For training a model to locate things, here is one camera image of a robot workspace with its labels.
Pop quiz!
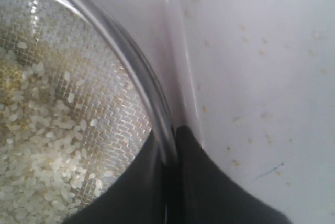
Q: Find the grain mixture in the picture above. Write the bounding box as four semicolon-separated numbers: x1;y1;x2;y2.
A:
0;40;137;224

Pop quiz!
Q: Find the white square plastic tray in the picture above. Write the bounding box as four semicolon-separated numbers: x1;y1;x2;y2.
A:
60;0;207;149

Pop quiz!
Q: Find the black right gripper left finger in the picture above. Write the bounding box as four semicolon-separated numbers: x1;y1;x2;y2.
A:
64;133;165;224

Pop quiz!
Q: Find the round steel mesh sieve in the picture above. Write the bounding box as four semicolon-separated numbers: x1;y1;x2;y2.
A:
1;0;168;223

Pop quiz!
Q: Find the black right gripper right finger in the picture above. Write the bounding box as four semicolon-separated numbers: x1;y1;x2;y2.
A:
167;126;289;223

